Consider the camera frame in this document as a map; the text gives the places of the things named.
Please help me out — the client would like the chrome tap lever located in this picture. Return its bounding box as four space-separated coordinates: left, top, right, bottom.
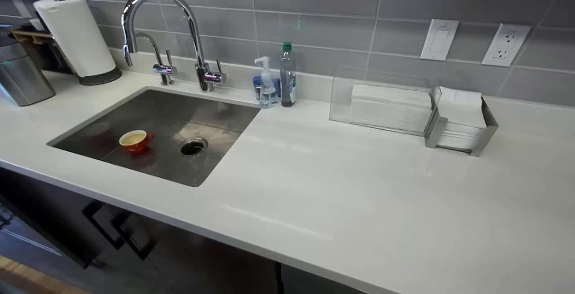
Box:
204 60 227 84

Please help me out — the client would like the tall chrome gooseneck tap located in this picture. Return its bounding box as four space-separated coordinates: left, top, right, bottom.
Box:
121 0 227 93

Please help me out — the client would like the small chrome tap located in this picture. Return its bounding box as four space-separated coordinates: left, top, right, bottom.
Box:
133 32 177 86

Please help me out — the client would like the clear pump soap bottle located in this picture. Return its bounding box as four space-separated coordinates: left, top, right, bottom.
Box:
254 56 279 109

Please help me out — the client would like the dish soap bottle green cap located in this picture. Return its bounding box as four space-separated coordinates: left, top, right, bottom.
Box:
280 42 297 108

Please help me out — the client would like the clear acrylic napkin holder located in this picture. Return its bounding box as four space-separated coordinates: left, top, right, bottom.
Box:
329 76 438 137

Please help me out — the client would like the stack of white paper towels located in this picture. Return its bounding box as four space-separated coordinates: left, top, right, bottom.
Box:
349 84 433 135

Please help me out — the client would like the stainless steel sink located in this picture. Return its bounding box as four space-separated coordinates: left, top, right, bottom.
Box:
46 86 261 188

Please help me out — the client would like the dark cabinet door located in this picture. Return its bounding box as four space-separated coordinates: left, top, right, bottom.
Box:
92 211 281 294
0 167 135 294

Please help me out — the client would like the red cup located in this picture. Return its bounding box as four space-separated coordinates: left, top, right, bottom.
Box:
119 129 155 153

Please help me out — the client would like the stack of white napkins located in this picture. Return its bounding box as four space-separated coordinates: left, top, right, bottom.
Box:
434 86 488 152

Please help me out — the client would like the black paper towel holder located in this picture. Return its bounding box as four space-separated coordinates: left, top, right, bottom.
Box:
52 0 123 86

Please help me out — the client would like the metal napkin holder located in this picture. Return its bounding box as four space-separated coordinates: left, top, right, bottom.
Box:
424 96 499 157

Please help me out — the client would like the paper towel roll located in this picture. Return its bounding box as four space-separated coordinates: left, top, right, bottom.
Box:
33 0 117 78

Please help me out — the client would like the stainless steel bin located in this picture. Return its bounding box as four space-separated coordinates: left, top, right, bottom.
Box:
0 25 57 107

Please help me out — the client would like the white wall switch plate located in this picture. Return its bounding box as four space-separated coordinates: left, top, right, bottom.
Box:
420 19 460 61

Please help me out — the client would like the black cabinet door handle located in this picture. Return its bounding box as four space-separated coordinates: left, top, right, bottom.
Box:
111 212 157 260
82 200 127 250

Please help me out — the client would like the white wall socket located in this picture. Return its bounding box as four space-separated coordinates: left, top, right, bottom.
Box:
481 23 532 67

